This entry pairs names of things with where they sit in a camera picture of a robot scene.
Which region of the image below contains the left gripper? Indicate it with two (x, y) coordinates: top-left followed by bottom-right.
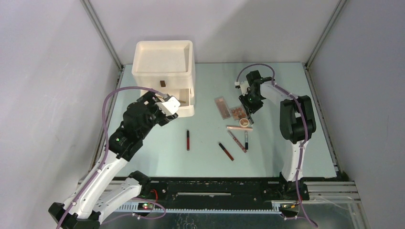
(138, 89), (178, 139)

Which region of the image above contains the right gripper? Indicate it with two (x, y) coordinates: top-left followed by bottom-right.
(238, 90), (264, 116)

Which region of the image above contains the white drawer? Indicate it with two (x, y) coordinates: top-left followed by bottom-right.
(139, 88), (195, 118)

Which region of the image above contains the white drawer organizer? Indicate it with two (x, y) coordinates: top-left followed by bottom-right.
(131, 40), (196, 118)

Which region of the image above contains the red lip gloss black cap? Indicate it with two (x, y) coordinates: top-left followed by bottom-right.
(186, 130), (190, 151)

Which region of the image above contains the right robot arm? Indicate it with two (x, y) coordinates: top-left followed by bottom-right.
(234, 71), (316, 199)

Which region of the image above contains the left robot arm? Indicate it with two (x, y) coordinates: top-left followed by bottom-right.
(48, 92), (181, 229)

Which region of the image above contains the small square blush palette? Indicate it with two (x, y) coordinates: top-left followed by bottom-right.
(230, 105), (247, 120)

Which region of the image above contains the round cream compact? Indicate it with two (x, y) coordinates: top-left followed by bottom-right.
(239, 118), (250, 127)

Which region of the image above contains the long eyeshadow palette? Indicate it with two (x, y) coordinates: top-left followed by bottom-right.
(214, 97), (231, 119)

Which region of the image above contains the pink concealer tube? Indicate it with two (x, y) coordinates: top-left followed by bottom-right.
(226, 125), (253, 131)

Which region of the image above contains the clear mascara tube black cap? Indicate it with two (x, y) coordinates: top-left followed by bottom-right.
(245, 131), (249, 150)

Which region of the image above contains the red lettered lip gloss tube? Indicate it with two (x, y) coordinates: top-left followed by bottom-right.
(227, 130), (247, 153)

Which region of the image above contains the dark red lip gloss tube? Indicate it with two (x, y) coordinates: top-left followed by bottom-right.
(218, 142), (234, 161)

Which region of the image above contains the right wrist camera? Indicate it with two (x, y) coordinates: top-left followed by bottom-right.
(234, 81), (250, 95)

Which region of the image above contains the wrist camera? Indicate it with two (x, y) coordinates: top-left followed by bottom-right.
(234, 81), (250, 95)
(156, 96), (181, 116)

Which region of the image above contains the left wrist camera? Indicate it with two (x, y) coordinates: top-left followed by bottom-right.
(156, 96), (181, 116)

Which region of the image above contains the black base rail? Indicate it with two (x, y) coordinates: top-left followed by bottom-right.
(140, 177), (309, 211)

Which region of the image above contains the aluminium frame rail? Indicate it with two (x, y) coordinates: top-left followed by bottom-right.
(80, 0), (124, 71)

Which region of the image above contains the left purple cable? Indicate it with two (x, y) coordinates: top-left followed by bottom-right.
(55, 86), (168, 229)

